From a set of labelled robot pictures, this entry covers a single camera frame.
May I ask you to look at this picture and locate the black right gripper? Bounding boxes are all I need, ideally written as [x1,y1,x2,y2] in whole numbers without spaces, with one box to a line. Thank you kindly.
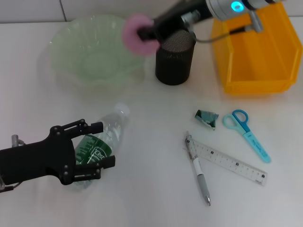
[136,0,215,43]

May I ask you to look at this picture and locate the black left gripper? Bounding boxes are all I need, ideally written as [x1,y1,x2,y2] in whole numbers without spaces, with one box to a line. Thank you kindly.
[0,119,116,186]

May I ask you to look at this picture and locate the pink peach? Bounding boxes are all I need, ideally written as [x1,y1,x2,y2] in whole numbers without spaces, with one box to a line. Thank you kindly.
[121,13,161,57]

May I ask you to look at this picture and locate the water bottle green label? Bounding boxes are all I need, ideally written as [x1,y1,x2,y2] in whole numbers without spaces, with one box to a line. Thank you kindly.
[71,103,131,192]

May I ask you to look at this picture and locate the green plastic wrapper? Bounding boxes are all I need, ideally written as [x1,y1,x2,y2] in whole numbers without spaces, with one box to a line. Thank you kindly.
[194,109,220,131]

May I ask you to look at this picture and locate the clear plastic ruler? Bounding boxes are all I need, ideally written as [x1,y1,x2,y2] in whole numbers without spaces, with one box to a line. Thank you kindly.
[184,138,268,186]

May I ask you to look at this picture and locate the teal blue capped scissors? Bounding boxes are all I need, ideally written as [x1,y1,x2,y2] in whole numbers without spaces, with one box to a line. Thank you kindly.
[222,109,272,164]

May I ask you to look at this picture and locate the black mesh pen cup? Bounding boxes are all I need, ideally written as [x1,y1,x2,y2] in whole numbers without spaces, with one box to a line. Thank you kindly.
[155,28,196,85]

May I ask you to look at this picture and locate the green glass fruit plate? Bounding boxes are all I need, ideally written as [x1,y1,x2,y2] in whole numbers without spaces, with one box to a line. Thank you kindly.
[48,14,149,87]

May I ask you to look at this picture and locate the grey white ballpoint pen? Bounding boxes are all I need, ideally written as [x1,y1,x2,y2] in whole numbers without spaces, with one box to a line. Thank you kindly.
[183,130,212,207]

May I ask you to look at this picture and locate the yellow plastic storage bin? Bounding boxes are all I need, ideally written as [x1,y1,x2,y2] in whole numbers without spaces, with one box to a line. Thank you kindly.
[210,2,303,96]

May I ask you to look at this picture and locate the right gripper cable with plug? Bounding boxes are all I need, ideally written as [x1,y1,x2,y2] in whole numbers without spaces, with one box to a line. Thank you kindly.
[181,11,251,44]

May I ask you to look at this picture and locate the gripper cable with plug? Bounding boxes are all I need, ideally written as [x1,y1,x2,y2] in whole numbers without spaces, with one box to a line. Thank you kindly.
[10,134,26,148]
[181,11,251,44]

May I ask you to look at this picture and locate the left gripper cable with plug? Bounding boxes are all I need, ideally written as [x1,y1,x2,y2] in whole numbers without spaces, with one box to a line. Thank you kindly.
[10,134,26,148]

